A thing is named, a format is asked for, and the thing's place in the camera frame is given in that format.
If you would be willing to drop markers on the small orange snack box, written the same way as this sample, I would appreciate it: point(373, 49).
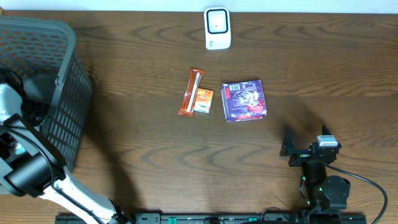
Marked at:
point(203, 100)

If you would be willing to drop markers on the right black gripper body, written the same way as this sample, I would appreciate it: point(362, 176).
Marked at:
point(300, 157)

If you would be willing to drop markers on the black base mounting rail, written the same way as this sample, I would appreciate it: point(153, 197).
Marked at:
point(155, 218)

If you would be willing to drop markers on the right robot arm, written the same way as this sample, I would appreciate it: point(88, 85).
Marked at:
point(326, 194)

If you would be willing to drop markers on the white barcode scanner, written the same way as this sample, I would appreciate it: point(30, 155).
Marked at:
point(217, 28)

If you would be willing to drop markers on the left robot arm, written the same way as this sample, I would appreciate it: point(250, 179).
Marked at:
point(42, 170)

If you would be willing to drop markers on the teal snack packet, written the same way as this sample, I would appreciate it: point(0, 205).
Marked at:
point(19, 150)

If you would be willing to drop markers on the purple snack packet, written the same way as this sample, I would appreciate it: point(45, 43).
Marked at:
point(243, 101)

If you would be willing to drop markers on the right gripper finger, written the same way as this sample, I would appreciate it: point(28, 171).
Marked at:
point(288, 143)
point(325, 130)

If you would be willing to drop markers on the grey plastic mesh basket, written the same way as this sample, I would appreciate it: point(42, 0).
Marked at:
point(38, 59)

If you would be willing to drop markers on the orange chocolate wafer bar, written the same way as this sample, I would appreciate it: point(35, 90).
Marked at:
point(190, 95)

